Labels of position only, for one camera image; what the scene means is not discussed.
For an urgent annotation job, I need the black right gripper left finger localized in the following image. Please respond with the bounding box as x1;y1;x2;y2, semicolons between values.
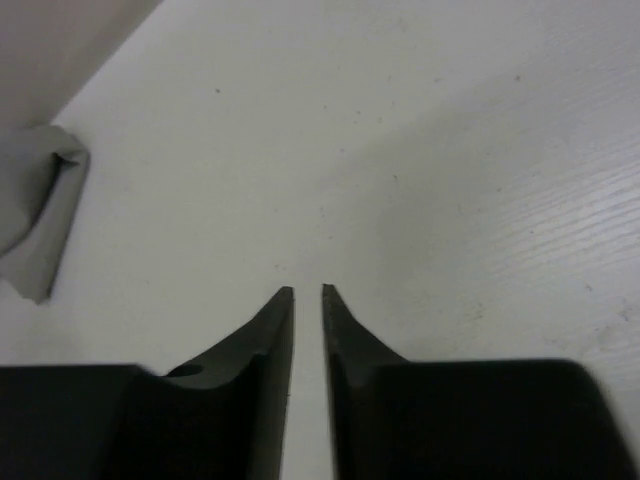
1;287;294;479

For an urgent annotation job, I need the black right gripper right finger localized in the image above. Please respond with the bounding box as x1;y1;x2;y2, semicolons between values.
322;284;639;479

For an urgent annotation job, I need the grey cloth placemat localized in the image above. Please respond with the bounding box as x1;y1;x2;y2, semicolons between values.
1;125;90;304

